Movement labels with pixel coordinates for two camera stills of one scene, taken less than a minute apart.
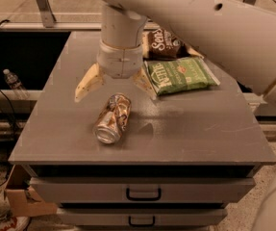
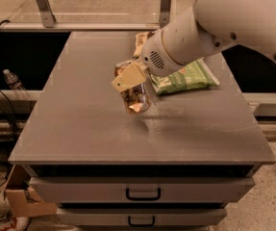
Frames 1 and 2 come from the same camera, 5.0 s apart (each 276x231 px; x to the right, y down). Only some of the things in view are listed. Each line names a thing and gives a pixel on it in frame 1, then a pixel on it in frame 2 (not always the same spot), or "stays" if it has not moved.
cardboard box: x=21 y=200 stays
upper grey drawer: x=140 y=190 stays
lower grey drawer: x=141 y=217 stays
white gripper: x=119 y=62 → x=155 y=53
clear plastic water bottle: x=16 y=86 stays
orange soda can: x=112 y=118 → x=137 y=98
